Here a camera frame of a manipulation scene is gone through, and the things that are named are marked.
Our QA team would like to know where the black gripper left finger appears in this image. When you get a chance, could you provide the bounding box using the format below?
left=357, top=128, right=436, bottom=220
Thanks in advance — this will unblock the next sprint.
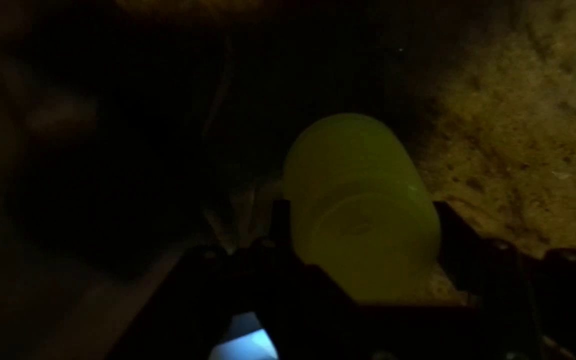
left=269, top=198, right=298, bottom=264

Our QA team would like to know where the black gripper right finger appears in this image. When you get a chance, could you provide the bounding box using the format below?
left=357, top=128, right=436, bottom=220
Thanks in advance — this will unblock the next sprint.
left=433, top=198, right=513, bottom=309

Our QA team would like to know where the yellow plastic cup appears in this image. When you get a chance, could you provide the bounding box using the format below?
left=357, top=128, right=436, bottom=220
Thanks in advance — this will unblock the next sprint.
left=279, top=112, right=445, bottom=308

